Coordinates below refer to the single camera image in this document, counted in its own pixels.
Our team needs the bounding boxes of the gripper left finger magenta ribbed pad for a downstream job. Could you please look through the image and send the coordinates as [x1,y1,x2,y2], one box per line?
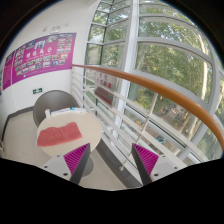
[42,143,91,184]

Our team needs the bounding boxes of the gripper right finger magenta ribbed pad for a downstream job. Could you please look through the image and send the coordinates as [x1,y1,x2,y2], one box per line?
[131,144,186,185]

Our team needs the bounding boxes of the red towel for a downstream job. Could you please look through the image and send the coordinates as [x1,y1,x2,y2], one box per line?
[37,122,82,147]

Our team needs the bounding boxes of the round white table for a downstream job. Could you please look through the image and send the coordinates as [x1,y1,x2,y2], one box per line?
[36,110,102,179]

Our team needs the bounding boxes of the white papers on table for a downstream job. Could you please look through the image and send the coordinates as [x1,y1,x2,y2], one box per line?
[45,107,87,118]

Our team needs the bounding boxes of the white metal railing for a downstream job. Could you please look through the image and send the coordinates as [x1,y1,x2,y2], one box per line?
[72,66,203,172]

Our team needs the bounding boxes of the grey round-backed chair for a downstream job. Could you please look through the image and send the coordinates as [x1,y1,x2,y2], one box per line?
[33,90,78,126]

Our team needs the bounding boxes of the wooden handrail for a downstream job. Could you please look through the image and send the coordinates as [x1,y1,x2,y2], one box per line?
[79,65,224,151]

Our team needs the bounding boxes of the green exit sign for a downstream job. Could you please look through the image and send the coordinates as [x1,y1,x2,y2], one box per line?
[33,88,43,94]

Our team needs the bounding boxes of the red and white notice board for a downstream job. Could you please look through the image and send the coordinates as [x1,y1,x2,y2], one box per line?
[94,72,117,105]

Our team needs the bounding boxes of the narrow magenta side poster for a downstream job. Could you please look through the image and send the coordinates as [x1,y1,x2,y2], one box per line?
[3,52,15,90]

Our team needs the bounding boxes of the large magenta wall poster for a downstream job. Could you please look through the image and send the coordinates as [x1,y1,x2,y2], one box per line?
[12,33,76,84]

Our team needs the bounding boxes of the white window frame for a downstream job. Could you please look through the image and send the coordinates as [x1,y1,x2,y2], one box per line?
[85,0,224,164]

